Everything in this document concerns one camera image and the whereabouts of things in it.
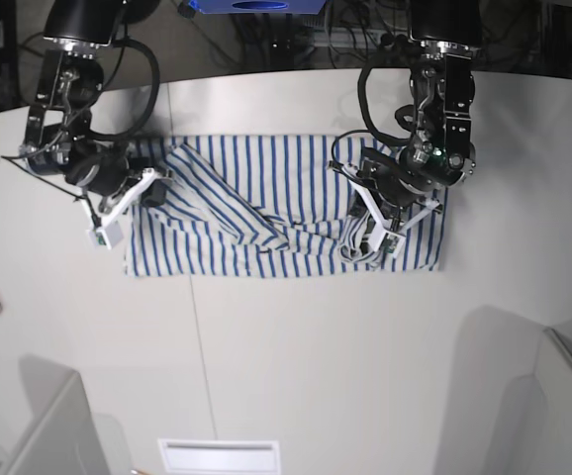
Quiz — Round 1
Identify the blue white striped T-shirt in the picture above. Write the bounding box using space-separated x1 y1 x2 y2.
124 135 445 278

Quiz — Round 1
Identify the white table slot plate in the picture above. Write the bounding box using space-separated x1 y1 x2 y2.
158 439 281 474

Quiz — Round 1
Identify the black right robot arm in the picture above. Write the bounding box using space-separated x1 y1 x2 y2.
16 1 161 199

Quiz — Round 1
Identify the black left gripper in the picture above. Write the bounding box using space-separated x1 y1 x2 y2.
359 145 476 210

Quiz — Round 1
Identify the grey right bin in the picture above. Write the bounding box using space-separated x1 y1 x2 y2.
506 329 572 475

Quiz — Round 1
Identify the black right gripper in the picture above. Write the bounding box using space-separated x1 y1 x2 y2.
21 141 167 207

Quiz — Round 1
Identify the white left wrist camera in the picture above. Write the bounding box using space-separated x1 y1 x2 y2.
329 160 444 265

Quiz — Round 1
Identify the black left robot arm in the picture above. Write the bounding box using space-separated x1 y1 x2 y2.
357 1 482 208

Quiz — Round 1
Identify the blue box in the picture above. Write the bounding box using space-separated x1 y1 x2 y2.
188 0 326 15

